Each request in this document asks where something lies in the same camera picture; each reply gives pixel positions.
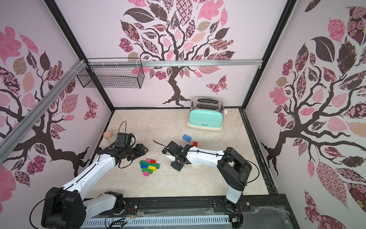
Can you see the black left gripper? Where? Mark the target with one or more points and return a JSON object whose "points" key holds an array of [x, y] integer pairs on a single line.
{"points": [[142, 149]]}

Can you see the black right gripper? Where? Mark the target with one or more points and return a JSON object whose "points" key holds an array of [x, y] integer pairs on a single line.
{"points": [[174, 154]]}

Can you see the green long brick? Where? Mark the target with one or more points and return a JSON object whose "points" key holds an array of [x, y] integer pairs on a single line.
{"points": [[150, 164]]}

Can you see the bright green brick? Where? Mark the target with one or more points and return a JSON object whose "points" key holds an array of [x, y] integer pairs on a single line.
{"points": [[146, 170]]}

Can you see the yellow small brick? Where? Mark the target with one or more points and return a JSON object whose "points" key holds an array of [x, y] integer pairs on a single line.
{"points": [[152, 168]]}

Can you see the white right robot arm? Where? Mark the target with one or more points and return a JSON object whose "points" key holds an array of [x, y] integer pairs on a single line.
{"points": [[232, 166]]}

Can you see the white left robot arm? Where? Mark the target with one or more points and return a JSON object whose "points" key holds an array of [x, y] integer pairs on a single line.
{"points": [[67, 208]]}

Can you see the light blue large brick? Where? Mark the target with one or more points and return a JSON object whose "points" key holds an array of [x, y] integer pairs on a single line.
{"points": [[187, 138]]}

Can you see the pink lidded glass jar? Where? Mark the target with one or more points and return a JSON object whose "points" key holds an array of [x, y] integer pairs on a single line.
{"points": [[109, 136]]}

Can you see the mint green Belinee toaster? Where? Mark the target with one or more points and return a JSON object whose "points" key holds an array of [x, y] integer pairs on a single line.
{"points": [[206, 113]]}

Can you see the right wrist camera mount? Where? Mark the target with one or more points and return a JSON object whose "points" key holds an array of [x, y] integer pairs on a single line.
{"points": [[168, 154]]}

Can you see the white slotted cable duct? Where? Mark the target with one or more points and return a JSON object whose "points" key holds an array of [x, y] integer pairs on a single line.
{"points": [[149, 222]]}

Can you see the black wire basket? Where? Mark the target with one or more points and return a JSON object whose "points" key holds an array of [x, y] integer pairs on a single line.
{"points": [[113, 73]]}

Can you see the aluminium rail back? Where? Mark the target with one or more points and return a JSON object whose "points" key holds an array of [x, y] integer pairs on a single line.
{"points": [[244, 62]]}

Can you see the aluminium rail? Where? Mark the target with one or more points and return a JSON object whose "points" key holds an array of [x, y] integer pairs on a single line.
{"points": [[15, 136], [244, 62]]}

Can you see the aluminium rail left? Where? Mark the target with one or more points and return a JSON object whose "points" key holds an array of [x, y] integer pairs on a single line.
{"points": [[15, 136]]}

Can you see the black enclosure corner post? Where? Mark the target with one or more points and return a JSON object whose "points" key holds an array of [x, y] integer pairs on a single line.
{"points": [[283, 20]]}

